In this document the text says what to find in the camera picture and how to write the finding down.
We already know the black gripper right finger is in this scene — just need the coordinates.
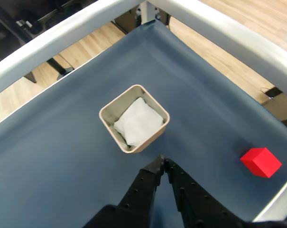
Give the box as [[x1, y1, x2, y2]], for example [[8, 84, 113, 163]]
[[165, 158, 248, 228]]

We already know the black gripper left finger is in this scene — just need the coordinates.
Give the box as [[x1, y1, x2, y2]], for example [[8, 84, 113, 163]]
[[81, 154, 166, 228]]

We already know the beige square box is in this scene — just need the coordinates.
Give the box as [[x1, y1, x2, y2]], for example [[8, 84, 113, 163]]
[[99, 84, 170, 154]]

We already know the white folded cloth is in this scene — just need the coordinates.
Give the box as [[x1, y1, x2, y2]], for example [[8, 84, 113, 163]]
[[113, 96, 164, 146]]

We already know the blue-grey fabric table sheet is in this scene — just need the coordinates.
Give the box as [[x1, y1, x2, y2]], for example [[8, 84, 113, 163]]
[[0, 20, 287, 228]]

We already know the red cube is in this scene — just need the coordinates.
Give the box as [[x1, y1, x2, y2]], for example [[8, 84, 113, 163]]
[[240, 147, 283, 179]]

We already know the black furniture frame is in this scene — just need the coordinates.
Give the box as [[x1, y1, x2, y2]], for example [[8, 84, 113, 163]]
[[0, 0, 103, 84]]

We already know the white metal table frame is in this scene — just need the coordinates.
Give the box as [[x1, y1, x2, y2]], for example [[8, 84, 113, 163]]
[[0, 0, 287, 223]]

